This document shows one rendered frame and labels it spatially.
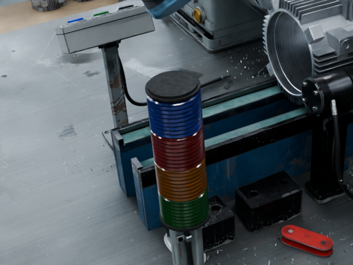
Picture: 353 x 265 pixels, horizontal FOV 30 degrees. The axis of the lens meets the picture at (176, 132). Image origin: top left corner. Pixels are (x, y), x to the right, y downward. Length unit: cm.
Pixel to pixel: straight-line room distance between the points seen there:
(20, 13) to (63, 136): 232
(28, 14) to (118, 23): 243
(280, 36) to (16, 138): 59
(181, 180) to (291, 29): 58
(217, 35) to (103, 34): 47
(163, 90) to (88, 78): 91
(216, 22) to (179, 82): 90
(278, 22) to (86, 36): 35
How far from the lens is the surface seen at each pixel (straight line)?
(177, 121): 70
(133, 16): 123
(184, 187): 76
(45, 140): 140
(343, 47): 111
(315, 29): 110
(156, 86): 71
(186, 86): 70
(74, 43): 121
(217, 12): 160
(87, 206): 121
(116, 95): 130
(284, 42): 126
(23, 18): 361
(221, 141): 111
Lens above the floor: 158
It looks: 35 degrees down
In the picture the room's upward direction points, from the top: 6 degrees counter-clockwise
